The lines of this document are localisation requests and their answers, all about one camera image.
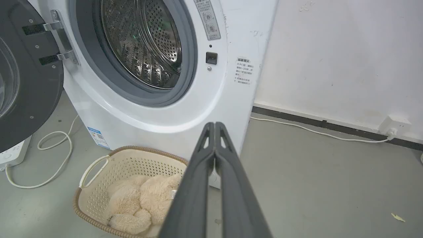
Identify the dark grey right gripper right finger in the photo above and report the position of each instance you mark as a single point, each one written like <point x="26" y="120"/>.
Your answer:
<point x="239" y="201"/>

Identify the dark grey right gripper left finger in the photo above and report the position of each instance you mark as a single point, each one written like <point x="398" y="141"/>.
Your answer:
<point x="190" y="198"/>

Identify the white front-load washing machine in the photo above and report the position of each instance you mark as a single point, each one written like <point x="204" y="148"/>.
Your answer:
<point x="155" y="66"/>

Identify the dark grey washing machine door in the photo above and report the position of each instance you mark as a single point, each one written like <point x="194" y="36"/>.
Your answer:
<point x="26" y="69"/>

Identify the cream plush teddy bear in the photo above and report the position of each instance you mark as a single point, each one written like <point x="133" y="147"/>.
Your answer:
<point x="138" y="205"/>

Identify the cream perforated laundry basket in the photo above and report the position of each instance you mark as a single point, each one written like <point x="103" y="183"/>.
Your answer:
<point x="109" y="185"/>

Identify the small yellow scrap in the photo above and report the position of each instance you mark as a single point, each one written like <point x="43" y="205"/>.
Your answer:
<point x="398" y="217"/>

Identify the white power strip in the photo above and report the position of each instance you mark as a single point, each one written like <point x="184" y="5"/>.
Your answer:
<point x="14" y="152"/>

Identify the white wall socket plug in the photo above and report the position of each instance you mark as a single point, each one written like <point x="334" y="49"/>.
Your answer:
<point x="395" y="126"/>

